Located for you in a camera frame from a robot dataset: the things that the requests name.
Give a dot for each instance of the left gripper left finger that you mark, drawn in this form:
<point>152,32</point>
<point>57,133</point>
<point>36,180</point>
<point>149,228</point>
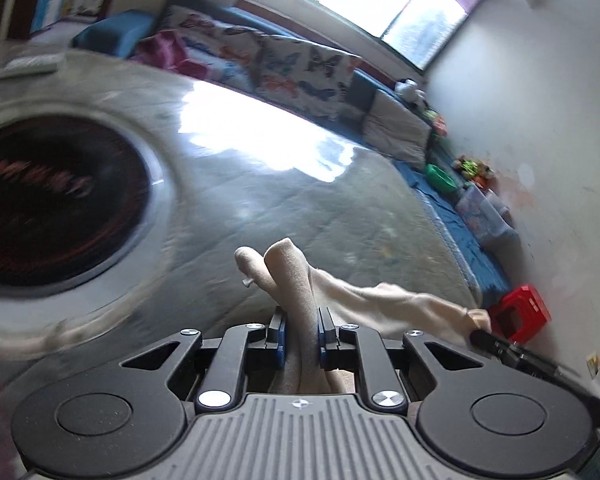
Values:
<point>243,349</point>

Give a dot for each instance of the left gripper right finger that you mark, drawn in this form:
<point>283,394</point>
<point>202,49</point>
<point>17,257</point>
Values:
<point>361,350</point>

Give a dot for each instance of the butterfly cushion lying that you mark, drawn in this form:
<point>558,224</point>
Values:
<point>230,52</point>

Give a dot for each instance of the black induction cooktop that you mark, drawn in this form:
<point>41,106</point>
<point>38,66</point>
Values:
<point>75,196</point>

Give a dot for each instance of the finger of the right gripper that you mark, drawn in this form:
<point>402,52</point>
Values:
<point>489,343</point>

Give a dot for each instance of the pink cloth on sofa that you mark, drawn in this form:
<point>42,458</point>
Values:
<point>166,51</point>

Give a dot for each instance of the panda plush toy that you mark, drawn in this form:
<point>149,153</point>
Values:
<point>409,92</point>

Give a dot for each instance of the cream sweater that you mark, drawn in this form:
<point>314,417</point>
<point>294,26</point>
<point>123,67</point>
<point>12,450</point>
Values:
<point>300,289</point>

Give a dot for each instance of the white remote control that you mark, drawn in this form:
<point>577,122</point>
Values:
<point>32,65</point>

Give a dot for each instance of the blue corner sofa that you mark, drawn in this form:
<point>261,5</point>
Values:
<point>119,34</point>

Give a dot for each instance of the clear plastic storage box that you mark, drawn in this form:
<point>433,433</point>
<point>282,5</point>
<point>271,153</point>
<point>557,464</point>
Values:
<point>483,220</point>

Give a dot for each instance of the grey cushion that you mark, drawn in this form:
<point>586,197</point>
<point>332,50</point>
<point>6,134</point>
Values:
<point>394,130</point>

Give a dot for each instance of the butterfly cushion upright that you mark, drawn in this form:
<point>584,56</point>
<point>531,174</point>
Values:
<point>308,78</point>

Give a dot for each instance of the stuffed toys pile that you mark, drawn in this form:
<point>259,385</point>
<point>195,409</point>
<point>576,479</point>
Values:
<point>474,170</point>

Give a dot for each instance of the green plastic bowl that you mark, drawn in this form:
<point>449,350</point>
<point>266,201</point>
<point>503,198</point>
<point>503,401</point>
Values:
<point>440,180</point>

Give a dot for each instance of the red plastic stool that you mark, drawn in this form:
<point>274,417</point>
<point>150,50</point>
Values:
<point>520,315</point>

